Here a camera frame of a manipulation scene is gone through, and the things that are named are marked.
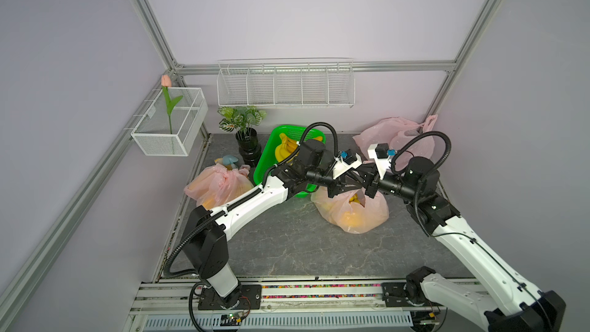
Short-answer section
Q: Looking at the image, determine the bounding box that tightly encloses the black ceramic vase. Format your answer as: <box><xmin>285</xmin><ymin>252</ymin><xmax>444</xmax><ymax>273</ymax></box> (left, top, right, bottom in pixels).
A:
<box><xmin>235</xmin><ymin>128</ymin><xmax>262</xmax><ymax>167</ymax></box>

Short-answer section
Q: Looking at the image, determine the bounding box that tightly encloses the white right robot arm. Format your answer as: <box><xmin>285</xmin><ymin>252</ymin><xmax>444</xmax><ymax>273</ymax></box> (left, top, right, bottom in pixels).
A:
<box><xmin>356</xmin><ymin>157</ymin><xmax>566</xmax><ymax>331</ymax></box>

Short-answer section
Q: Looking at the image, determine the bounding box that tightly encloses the artificial pink tulip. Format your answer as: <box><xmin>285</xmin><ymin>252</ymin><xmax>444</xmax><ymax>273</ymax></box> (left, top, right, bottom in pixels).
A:
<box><xmin>161</xmin><ymin>75</ymin><xmax>183</xmax><ymax>134</ymax></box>

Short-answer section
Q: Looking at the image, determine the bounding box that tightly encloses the white wire wall basket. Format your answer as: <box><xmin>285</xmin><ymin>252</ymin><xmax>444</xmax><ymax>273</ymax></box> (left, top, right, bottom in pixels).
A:
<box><xmin>131</xmin><ymin>87</ymin><xmax>208</xmax><ymax>157</ymax></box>

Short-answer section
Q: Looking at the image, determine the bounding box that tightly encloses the black corrugated cable conduit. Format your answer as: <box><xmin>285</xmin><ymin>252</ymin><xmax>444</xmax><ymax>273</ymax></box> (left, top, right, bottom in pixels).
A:
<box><xmin>163</xmin><ymin>121</ymin><xmax>340</xmax><ymax>279</ymax></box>

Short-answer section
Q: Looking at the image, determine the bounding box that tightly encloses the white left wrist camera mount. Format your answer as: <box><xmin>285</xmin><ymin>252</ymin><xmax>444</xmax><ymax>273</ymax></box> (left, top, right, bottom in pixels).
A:
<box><xmin>331</xmin><ymin>149</ymin><xmax>363</xmax><ymax>179</ymax></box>

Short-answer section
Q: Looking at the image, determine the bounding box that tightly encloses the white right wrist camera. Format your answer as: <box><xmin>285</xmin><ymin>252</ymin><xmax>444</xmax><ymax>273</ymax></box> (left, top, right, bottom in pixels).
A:
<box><xmin>367</xmin><ymin>143</ymin><xmax>396</xmax><ymax>179</ymax></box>

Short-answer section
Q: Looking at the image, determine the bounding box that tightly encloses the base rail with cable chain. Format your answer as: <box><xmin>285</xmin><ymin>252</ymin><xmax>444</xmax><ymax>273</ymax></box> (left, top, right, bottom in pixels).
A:
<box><xmin>123</xmin><ymin>276</ymin><xmax>472</xmax><ymax>331</ymax></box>

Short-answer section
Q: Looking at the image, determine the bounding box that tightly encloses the plain pink plastic bag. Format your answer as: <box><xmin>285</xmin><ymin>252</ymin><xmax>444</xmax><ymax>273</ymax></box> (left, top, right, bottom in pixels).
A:
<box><xmin>353</xmin><ymin>115</ymin><xmax>438</xmax><ymax>171</ymax></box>

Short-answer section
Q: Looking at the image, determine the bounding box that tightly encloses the white wire wall shelf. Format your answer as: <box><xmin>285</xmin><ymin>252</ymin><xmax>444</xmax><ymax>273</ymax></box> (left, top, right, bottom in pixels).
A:
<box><xmin>217</xmin><ymin>58</ymin><xmax>356</xmax><ymax>109</ymax></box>

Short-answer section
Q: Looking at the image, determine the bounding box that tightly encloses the yellow-green banana bunch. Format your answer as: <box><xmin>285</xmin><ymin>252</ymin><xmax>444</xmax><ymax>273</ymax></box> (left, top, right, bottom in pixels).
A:
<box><xmin>349</xmin><ymin>194</ymin><xmax>360</xmax><ymax>204</ymax></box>

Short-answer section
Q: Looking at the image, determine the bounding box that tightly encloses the pink peach printed bag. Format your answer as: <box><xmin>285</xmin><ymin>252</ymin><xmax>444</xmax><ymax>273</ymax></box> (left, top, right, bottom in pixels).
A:
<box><xmin>310</xmin><ymin>188</ymin><xmax>390</xmax><ymax>235</ymax></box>

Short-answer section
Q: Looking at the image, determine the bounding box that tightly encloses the green plastic basket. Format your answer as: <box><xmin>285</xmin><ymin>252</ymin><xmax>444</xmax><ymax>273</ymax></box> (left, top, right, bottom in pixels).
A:
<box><xmin>253</xmin><ymin>124</ymin><xmax>326</xmax><ymax>198</ymax></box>

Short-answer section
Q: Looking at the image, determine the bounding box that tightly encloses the green variegated artificial plant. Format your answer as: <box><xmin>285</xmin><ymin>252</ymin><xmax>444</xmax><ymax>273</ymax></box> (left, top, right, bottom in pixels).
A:
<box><xmin>218</xmin><ymin>105</ymin><xmax>267</xmax><ymax>141</ymax></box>

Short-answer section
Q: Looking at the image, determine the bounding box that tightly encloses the yellow banana bunch in basket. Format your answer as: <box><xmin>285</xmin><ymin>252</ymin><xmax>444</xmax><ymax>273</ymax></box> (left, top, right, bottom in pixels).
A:
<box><xmin>274</xmin><ymin>133</ymin><xmax>299</xmax><ymax>163</ymax></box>

